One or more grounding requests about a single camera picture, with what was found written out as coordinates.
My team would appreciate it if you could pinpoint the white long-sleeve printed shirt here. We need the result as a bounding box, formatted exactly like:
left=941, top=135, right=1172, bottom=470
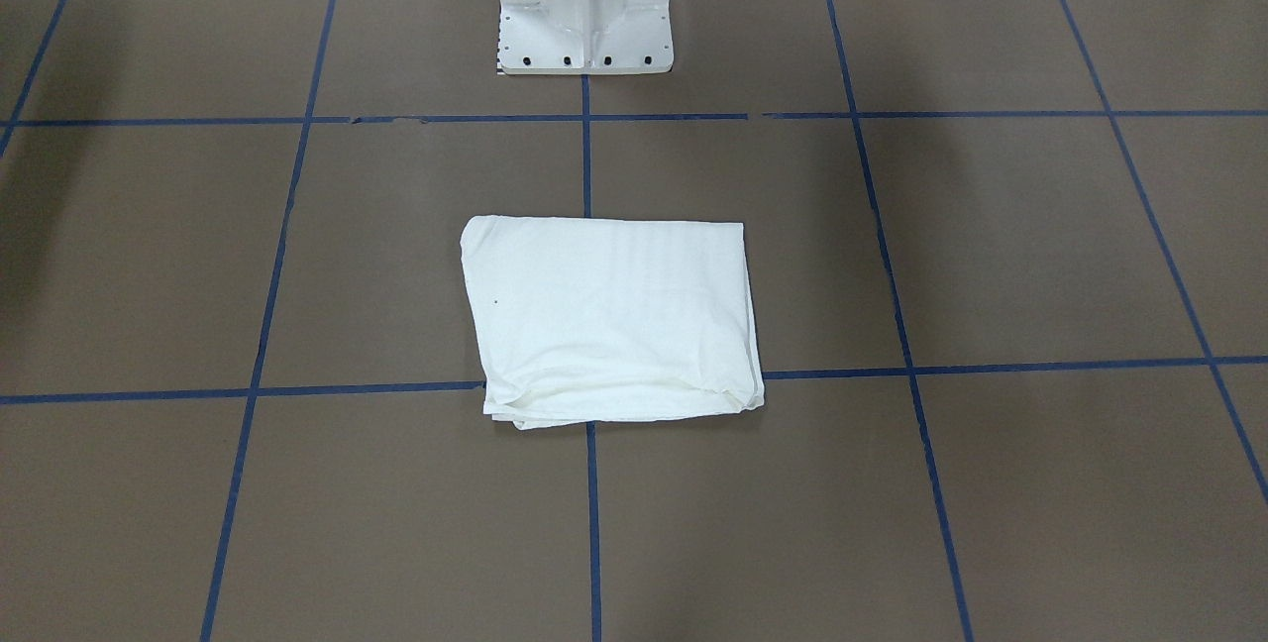
left=459, top=216, right=766, bottom=430

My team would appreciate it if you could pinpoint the white camera pole with base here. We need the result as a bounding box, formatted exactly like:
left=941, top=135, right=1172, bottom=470
left=495, top=0, right=675, bottom=76

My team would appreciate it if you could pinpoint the brown paper table cover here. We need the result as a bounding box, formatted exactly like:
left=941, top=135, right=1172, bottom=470
left=3, top=0, right=1265, bottom=641

